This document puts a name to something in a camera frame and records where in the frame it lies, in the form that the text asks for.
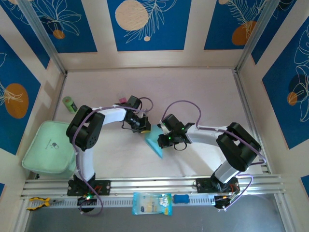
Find light blue cloth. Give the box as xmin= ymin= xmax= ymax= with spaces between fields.
xmin=144 ymin=124 xmax=169 ymax=160

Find blue bone-shaped block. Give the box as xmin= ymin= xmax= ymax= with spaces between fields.
xmin=173 ymin=194 xmax=189 ymax=204

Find blue and white wipes packet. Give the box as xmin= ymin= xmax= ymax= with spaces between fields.
xmin=132 ymin=192 xmax=173 ymax=216

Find green bottle with black label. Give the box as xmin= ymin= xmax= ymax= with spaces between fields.
xmin=62 ymin=96 xmax=78 ymax=115

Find black controller board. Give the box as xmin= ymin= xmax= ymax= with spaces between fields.
xmin=77 ymin=195 xmax=98 ymax=206
xmin=213 ymin=195 xmax=233 ymax=210

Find mint green tray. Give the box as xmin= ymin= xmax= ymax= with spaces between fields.
xmin=21 ymin=120 xmax=78 ymax=179

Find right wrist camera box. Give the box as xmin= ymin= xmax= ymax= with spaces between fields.
xmin=158 ymin=114 xmax=184 ymax=133

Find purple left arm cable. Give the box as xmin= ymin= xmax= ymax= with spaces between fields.
xmin=71 ymin=97 xmax=154 ymax=217

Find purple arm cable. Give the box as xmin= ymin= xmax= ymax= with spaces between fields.
xmin=71 ymin=97 xmax=154 ymax=217
xmin=163 ymin=100 xmax=266 ymax=211

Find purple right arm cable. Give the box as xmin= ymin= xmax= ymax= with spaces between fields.
xmin=163 ymin=100 xmax=266 ymax=211

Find aluminium mounting rail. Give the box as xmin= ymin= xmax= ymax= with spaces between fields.
xmin=20 ymin=175 xmax=285 ymax=199

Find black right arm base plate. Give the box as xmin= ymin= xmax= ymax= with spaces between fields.
xmin=196 ymin=177 xmax=241 ymax=194

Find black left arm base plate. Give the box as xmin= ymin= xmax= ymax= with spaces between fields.
xmin=67 ymin=179 xmax=112 ymax=196

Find slotted grey cable duct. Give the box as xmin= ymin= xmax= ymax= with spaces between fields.
xmin=26 ymin=195 xmax=217 ymax=210

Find aluminium table edge rail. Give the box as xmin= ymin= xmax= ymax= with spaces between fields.
xmin=52 ymin=72 xmax=69 ymax=120
xmin=233 ymin=70 xmax=271 ymax=174

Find aluminium frame post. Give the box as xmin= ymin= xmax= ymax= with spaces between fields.
xmin=18 ymin=0 xmax=69 ymax=74
xmin=233 ymin=0 xmax=282 ymax=73

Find yellow-handled pliers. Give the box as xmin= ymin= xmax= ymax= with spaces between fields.
xmin=26 ymin=197 xmax=65 ymax=211

